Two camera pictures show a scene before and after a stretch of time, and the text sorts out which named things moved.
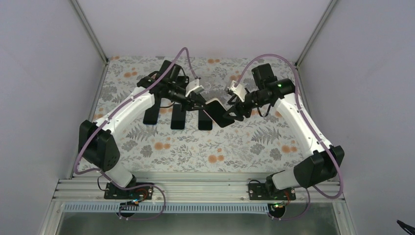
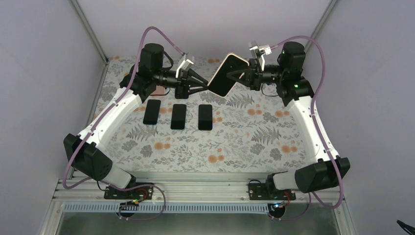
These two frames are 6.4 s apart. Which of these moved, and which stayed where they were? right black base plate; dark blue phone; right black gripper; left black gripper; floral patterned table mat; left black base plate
Moved: right black gripper; left black gripper
Stayed: right black base plate; left black base plate; dark blue phone; floral patterned table mat
